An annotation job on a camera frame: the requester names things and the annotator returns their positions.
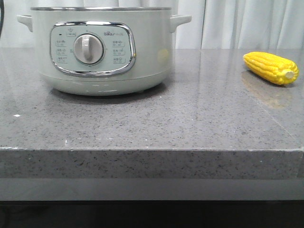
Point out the yellow corn cob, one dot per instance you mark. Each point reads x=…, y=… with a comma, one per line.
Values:
x=275, y=69

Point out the pale green electric cooking pot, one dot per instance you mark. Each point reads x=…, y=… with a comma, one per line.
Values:
x=103, y=51

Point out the white pleated curtain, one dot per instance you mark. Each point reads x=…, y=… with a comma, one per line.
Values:
x=241, y=24

